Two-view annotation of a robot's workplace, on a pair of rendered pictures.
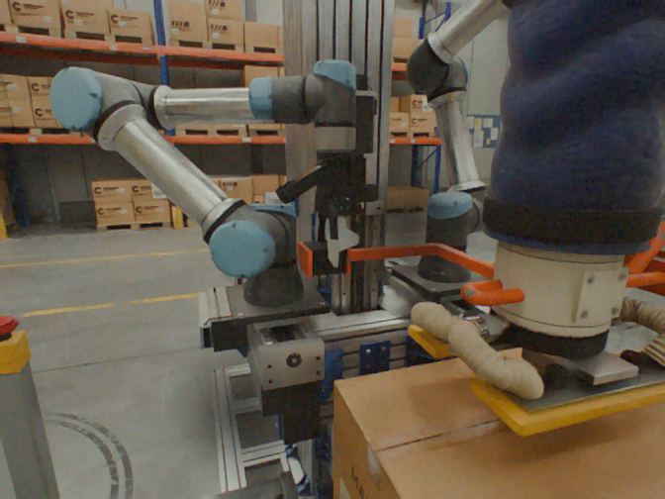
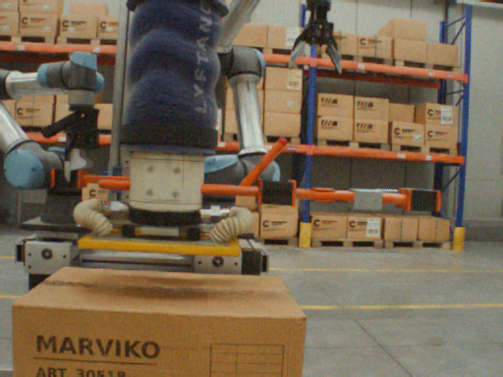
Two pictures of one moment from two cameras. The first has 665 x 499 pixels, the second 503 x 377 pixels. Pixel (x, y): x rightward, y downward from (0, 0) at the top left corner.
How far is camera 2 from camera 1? 100 cm
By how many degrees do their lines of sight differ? 17
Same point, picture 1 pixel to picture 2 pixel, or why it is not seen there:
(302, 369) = (52, 263)
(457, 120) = (244, 96)
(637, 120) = (159, 75)
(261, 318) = (38, 227)
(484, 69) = not seen: outside the picture
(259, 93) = (41, 72)
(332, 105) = (74, 77)
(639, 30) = (152, 32)
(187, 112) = (23, 86)
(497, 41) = not seen: outside the picture
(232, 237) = (15, 159)
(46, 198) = (12, 197)
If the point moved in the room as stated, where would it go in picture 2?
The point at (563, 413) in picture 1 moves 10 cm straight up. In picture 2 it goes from (108, 241) to (110, 192)
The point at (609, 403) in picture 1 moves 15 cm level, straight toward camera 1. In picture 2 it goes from (143, 243) to (75, 245)
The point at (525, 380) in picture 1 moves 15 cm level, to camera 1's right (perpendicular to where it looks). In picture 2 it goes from (90, 219) to (155, 225)
